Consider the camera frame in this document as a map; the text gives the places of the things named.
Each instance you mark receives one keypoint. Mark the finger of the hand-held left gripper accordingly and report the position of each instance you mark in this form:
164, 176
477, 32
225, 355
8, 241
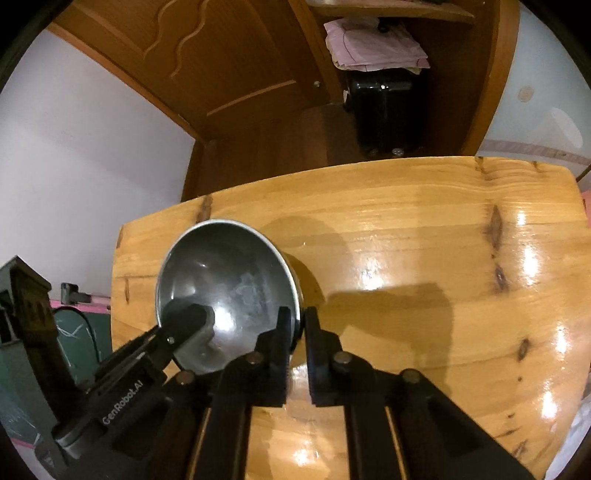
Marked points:
187, 323

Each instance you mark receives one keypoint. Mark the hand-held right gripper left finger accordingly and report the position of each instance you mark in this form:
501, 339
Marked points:
280, 369

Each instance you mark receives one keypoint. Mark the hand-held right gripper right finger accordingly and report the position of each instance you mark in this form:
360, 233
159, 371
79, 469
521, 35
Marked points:
315, 369

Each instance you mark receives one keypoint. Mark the stainless steel bowl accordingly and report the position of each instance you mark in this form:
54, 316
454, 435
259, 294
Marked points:
231, 277

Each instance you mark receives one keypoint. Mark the black clip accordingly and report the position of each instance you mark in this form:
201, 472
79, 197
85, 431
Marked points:
71, 291

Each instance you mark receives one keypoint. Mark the black suitcase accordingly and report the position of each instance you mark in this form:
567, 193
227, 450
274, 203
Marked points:
383, 110

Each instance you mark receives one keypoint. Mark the white plastic bag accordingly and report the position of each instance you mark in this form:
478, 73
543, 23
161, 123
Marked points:
572, 443

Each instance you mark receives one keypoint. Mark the wooden wardrobe door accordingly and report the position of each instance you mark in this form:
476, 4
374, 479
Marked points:
207, 55

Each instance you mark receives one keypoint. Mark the pink folded cloth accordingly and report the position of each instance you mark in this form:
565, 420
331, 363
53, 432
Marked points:
369, 46

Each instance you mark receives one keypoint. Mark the wooden wardrobe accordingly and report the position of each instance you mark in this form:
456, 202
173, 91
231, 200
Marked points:
489, 69

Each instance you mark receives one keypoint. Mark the green chalkboard with pink frame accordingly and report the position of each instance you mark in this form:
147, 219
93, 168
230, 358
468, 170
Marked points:
81, 339

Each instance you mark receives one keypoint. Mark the round wall sticker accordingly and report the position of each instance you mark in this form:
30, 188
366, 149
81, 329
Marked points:
525, 94

